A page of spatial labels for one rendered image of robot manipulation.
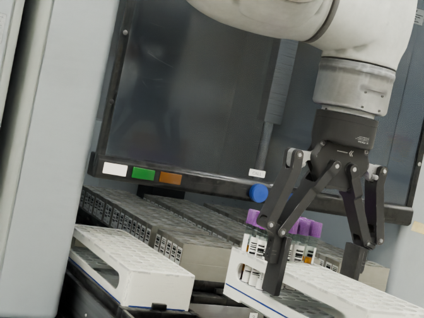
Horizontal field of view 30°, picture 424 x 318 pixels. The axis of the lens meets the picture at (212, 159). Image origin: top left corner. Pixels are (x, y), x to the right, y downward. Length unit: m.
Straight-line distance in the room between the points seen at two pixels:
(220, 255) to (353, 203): 0.37
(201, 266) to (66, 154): 0.29
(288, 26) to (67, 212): 0.48
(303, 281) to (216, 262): 0.40
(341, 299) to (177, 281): 0.31
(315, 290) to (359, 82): 0.24
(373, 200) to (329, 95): 0.15
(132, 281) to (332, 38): 0.41
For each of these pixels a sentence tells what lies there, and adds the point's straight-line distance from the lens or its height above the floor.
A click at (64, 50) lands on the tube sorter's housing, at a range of 1.16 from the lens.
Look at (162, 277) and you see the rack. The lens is 1.07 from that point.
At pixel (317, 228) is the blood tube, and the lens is 1.04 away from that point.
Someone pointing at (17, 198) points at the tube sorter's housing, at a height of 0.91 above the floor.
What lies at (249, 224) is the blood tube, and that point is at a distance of 1.03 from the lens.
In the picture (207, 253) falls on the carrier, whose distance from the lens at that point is 1.27.
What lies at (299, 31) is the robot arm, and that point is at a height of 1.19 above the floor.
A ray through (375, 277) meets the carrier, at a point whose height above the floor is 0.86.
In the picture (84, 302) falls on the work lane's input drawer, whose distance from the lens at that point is 1.15.
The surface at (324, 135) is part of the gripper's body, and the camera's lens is 0.92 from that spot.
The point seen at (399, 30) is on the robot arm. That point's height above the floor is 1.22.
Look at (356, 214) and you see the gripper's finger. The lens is 0.97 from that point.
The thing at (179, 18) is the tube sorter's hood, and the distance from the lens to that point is 1.21.
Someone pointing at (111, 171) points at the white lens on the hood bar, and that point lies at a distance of 1.17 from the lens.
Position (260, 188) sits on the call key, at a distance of 1.26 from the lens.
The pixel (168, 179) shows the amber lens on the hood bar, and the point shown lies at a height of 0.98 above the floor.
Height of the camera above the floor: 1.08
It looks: 3 degrees down
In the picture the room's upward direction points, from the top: 12 degrees clockwise
